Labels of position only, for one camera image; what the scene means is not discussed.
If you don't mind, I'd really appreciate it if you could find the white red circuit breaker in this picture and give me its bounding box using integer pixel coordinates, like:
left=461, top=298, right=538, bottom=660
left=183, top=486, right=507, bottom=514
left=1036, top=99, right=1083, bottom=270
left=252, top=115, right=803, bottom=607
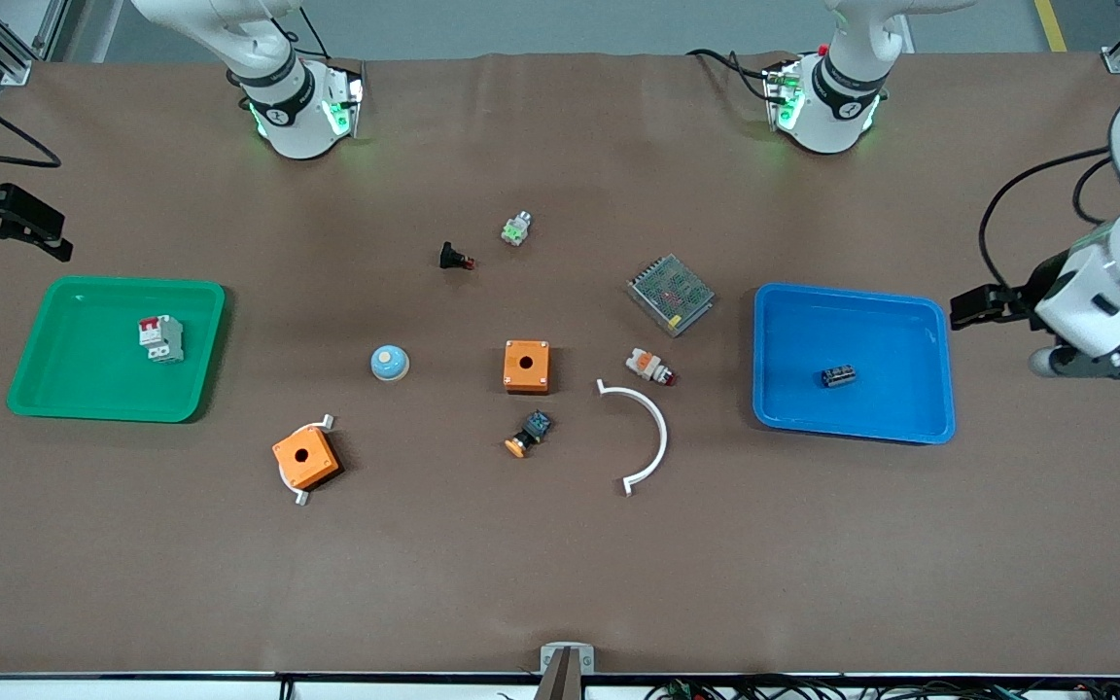
left=138, top=314, right=186, bottom=365

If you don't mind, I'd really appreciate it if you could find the blue plastic tray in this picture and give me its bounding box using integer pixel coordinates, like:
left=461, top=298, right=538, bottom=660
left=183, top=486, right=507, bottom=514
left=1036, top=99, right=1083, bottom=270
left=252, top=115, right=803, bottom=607
left=752, top=283, right=957, bottom=445

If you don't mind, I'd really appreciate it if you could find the green plastic tray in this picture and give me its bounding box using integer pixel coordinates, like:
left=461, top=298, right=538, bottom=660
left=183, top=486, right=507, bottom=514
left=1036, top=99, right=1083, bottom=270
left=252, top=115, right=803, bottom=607
left=6, top=276, right=228, bottom=424

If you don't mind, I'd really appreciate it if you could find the metal mesh power supply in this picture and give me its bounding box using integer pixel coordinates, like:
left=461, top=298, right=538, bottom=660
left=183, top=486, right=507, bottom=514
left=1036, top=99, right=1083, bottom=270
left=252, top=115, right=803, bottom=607
left=627, top=254, right=717, bottom=338

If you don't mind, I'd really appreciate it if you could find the orange button box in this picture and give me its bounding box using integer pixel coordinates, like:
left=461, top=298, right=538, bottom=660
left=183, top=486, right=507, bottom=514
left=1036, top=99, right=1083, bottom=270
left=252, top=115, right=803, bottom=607
left=272, top=426, right=342, bottom=491
left=504, top=339, right=551, bottom=395

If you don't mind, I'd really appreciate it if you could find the blue dome buzzer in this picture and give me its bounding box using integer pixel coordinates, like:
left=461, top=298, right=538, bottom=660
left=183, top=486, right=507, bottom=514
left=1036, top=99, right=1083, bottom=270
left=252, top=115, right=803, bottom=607
left=369, top=344, right=411, bottom=383

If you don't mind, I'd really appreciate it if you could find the orange black push button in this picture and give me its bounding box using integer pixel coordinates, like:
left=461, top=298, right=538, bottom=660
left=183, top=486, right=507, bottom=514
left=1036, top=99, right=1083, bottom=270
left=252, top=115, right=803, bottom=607
left=505, top=410, right=554, bottom=459

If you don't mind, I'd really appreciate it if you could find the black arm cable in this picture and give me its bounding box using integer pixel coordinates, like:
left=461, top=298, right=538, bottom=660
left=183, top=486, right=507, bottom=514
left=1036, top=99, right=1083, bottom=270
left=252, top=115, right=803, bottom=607
left=977, top=146, right=1117, bottom=293

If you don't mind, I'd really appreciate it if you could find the white orange red switch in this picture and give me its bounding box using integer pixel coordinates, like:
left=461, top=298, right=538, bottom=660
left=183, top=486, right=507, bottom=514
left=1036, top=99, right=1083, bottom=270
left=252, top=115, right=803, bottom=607
left=625, top=349, right=678, bottom=388

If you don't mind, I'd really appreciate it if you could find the black base cable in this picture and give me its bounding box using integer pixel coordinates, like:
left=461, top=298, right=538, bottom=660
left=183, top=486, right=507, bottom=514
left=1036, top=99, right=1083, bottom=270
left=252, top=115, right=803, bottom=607
left=685, top=48, right=781, bottom=103

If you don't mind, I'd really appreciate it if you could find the white curved plastic bracket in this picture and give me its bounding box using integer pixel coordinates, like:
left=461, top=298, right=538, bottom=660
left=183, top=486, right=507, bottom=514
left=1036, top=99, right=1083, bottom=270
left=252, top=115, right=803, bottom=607
left=596, top=378, right=669, bottom=498
left=280, top=413, right=336, bottom=508

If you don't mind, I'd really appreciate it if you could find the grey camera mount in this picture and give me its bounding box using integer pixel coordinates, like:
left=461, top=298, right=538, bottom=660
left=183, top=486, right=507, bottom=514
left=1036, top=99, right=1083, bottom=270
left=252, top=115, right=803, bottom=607
left=533, top=642, right=596, bottom=700

